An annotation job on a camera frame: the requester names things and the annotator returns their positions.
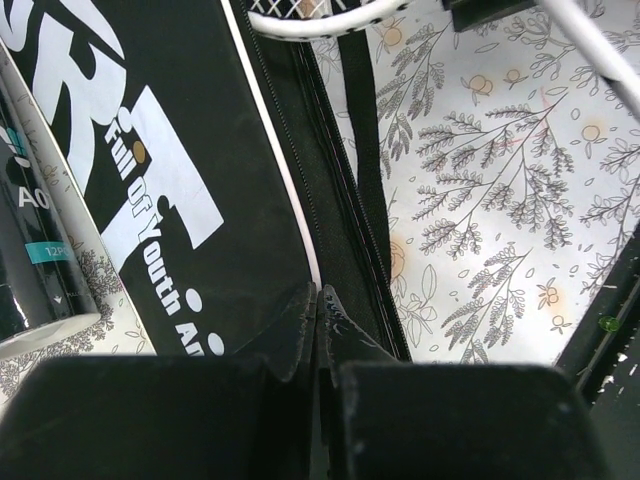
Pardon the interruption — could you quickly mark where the black frame badminton racket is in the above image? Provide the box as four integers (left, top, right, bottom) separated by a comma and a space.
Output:
245, 0, 639, 117

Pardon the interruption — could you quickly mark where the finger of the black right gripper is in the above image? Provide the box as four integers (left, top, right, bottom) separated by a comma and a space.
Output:
442, 0, 536, 32

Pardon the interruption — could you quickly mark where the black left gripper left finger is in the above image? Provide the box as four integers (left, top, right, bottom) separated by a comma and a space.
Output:
1, 285, 317, 479

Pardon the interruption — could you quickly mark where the floral patterned table mat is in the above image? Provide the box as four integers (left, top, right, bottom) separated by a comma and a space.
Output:
1, 1, 639, 403

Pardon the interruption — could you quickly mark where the black shuttlecock tube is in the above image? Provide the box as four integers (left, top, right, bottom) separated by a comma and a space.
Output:
1, 86, 100, 360

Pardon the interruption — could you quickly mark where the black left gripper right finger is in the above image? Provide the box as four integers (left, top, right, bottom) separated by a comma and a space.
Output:
318, 286, 612, 479

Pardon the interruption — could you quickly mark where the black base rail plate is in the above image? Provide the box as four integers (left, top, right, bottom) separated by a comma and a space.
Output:
556, 231, 639, 479

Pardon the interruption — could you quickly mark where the black racket cover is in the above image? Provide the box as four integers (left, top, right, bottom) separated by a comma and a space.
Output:
1, 1, 409, 360

